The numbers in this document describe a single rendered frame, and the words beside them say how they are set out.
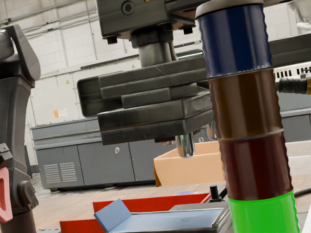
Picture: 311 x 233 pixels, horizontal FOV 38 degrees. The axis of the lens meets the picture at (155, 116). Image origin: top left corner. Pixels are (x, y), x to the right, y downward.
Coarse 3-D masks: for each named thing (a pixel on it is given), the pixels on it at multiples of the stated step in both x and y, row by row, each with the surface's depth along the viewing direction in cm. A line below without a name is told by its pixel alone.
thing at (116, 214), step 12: (120, 204) 64; (96, 216) 58; (108, 216) 60; (120, 216) 62; (132, 216) 63; (144, 216) 62; (156, 216) 61; (168, 216) 60; (180, 216) 59; (192, 216) 58; (204, 216) 57; (216, 216) 56; (108, 228) 58; (120, 228) 58; (132, 228) 57; (144, 228) 57; (156, 228) 56; (168, 228) 55
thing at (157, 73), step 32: (160, 32) 52; (160, 64) 50; (192, 64) 49; (288, 64) 45; (128, 96) 51; (160, 96) 50; (192, 96) 52; (128, 128) 49; (160, 128) 47; (192, 128) 48
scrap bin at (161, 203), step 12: (96, 204) 90; (108, 204) 89; (132, 204) 87; (144, 204) 86; (156, 204) 85; (168, 204) 84; (180, 204) 84; (72, 228) 79; (84, 228) 78; (96, 228) 77
